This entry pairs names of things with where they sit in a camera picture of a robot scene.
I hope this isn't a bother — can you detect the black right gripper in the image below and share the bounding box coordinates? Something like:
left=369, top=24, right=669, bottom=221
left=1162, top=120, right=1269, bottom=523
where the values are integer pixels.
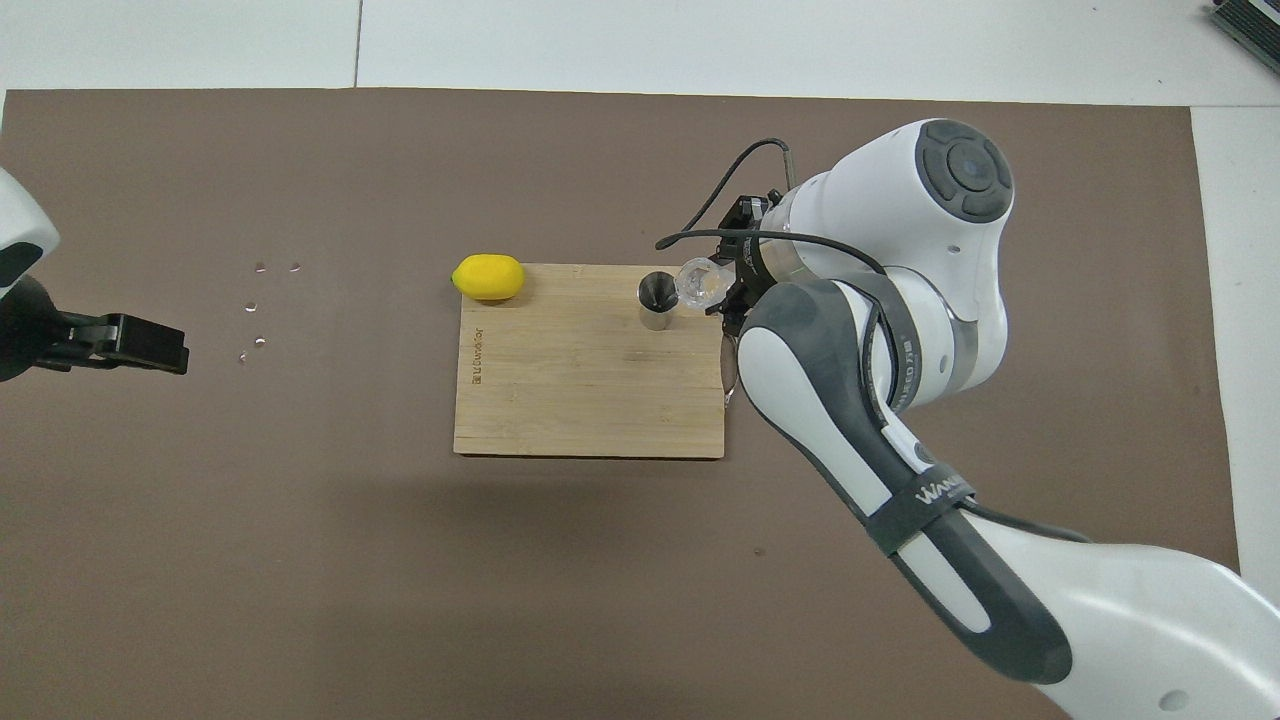
left=712, top=194, right=781, bottom=339

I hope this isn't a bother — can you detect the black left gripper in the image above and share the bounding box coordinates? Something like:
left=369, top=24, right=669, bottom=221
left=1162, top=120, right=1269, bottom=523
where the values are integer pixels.
left=0, top=275, right=190, bottom=383

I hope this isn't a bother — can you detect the small clear glass cup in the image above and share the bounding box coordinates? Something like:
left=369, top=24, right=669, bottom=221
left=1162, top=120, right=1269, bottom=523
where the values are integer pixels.
left=675, top=257, right=732, bottom=310

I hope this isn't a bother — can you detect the steel double jigger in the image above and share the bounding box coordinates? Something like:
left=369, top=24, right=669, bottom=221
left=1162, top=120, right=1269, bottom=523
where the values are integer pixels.
left=638, top=270, right=682, bottom=332

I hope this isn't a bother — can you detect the bamboo cutting board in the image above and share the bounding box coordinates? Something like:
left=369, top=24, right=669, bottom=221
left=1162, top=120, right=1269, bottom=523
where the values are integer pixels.
left=453, top=263, right=726, bottom=460

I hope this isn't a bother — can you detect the yellow lemon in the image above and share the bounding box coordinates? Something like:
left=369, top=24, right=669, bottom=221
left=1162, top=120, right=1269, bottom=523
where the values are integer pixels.
left=451, top=253, right=526, bottom=303

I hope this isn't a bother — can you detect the brown paper table mat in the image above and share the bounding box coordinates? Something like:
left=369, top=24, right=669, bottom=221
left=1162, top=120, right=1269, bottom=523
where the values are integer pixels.
left=0, top=88, right=1259, bottom=720

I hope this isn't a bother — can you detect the grey ribbed device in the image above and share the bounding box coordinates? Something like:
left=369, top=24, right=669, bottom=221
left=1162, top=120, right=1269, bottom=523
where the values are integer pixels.
left=1205, top=0, right=1280, bottom=46

